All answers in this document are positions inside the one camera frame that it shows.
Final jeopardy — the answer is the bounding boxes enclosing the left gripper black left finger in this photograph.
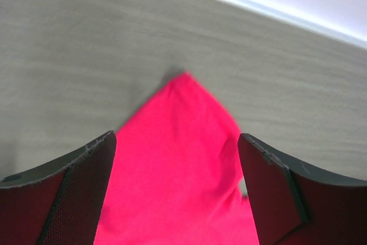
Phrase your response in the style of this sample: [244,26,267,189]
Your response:
[1,131,116,245]

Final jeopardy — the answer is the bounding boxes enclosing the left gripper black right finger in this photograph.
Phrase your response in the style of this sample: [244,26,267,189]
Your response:
[238,133,366,245]

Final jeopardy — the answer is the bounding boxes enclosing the pink t shirt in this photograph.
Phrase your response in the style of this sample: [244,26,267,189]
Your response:
[95,73,258,245]

